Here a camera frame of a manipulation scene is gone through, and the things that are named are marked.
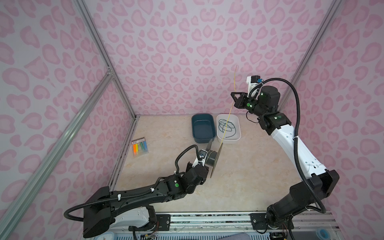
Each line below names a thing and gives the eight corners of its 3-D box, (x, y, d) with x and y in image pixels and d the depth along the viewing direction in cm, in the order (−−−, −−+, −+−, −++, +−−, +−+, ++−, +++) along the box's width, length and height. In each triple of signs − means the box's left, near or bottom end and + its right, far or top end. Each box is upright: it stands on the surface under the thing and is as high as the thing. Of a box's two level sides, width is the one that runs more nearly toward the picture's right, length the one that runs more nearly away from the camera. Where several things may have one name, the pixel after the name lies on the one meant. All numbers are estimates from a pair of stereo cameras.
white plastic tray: (217, 143, 105) (218, 138, 101) (214, 119, 120) (215, 114, 116) (242, 143, 105) (244, 138, 101) (236, 119, 120) (238, 114, 116)
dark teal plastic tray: (191, 143, 105) (191, 139, 101) (192, 118, 121) (191, 113, 117) (216, 143, 105) (216, 139, 101) (213, 118, 121) (214, 113, 117)
